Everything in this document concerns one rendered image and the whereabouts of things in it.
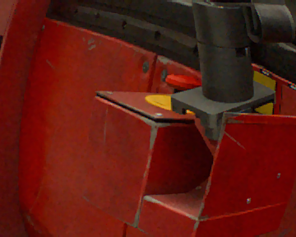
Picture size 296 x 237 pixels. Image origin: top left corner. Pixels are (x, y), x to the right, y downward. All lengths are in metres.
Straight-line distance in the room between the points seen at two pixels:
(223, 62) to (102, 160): 0.19
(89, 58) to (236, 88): 0.83
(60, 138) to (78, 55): 0.16
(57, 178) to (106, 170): 0.81
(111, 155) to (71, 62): 0.80
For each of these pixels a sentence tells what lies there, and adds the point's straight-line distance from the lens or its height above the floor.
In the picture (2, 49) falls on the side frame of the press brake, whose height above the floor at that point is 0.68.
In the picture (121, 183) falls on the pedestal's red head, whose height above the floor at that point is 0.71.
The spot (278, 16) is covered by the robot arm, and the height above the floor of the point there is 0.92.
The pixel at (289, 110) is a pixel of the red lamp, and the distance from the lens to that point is 0.99.
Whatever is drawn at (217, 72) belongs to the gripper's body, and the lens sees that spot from 0.89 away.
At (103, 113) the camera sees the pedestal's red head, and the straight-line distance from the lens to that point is 1.00.
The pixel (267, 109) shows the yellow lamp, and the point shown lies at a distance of 1.03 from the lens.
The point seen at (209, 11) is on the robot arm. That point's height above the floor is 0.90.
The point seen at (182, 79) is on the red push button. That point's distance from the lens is 1.00.
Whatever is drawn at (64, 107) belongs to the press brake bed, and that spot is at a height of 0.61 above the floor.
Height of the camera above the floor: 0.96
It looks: 11 degrees down
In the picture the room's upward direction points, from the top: 10 degrees clockwise
